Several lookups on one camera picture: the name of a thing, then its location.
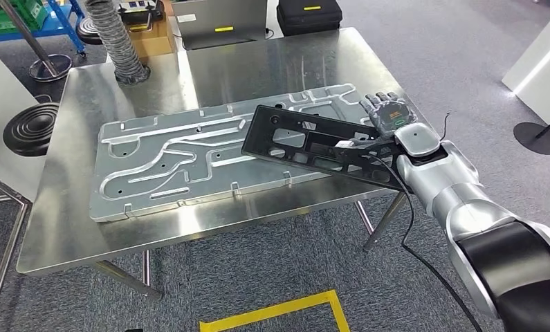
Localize blue metal frame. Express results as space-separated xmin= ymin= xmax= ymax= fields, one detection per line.
xmin=0 ymin=0 xmax=86 ymax=57

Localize black stanchion with round base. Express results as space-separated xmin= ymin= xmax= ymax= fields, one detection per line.
xmin=513 ymin=109 xmax=550 ymax=156

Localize black handheld device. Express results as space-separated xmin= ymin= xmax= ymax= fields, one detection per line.
xmin=118 ymin=0 xmax=164 ymax=26

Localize thin black wrist wire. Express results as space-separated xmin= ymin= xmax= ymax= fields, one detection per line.
xmin=439 ymin=112 xmax=452 ymax=141

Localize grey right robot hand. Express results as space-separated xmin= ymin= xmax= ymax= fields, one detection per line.
xmin=359 ymin=91 xmax=418 ymax=139

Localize black plastic car part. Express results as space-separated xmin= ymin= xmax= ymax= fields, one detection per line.
xmin=241 ymin=104 xmax=413 ymax=192

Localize black round stool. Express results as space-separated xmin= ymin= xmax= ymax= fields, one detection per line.
xmin=76 ymin=17 xmax=104 ymax=46
xmin=3 ymin=102 xmax=60 ymax=158

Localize grey case with yellow label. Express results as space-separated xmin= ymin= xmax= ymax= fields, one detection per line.
xmin=171 ymin=0 xmax=268 ymax=50

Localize white lit display wall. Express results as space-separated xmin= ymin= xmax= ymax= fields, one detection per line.
xmin=501 ymin=13 xmax=550 ymax=140

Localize steel tube table frame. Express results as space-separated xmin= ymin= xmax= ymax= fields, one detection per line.
xmin=0 ymin=169 xmax=32 ymax=332

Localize green crate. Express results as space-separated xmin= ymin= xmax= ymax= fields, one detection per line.
xmin=0 ymin=0 xmax=48 ymax=35

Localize stool with chrome base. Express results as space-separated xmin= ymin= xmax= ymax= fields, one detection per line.
xmin=0 ymin=0 xmax=73 ymax=84

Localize stamped sheet metal panel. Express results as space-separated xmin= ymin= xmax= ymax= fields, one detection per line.
xmin=89 ymin=82 xmax=381 ymax=224

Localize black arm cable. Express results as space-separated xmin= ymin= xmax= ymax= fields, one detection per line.
xmin=365 ymin=154 xmax=485 ymax=332

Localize brown cardboard box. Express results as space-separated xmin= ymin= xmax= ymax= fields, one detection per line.
xmin=127 ymin=0 xmax=177 ymax=58

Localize grey corrugated hose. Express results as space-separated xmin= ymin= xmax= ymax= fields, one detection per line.
xmin=84 ymin=0 xmax=151 ymax=86

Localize stainless steel workbench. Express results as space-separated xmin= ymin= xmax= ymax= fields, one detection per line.
xmin=15 ymin=26 xmax=436 ymax=301

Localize black case with yellow label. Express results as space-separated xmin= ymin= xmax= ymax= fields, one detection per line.
xmin=277 ymin=0 xmax=343 ymax=37

